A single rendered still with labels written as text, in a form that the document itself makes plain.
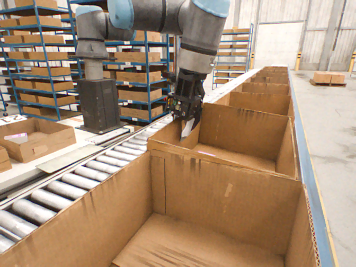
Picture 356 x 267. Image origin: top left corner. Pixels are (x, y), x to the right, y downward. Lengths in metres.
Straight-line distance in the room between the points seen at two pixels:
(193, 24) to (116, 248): 0.47
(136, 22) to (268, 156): 0.59
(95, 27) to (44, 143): 0.71
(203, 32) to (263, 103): 0.71
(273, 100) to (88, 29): 1.09
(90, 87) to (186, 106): 0.99
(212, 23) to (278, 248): 0.46
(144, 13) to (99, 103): 0.94
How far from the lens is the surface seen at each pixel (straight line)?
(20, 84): 4.00
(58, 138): 1.29
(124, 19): 0.57
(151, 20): 0.59
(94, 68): 1.47
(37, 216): 0.87
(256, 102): 1.16
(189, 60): 0.52
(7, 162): 1.21
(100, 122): 1.47
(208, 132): 0.82
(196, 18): 0.51
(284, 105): 1.15
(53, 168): 1.12
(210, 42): 0.52
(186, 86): 0.54
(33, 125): 1.65
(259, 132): 0.78
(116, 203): 0.41
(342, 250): 1.97
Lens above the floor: 1.24
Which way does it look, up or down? 21 degrees down
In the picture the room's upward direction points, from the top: straight up
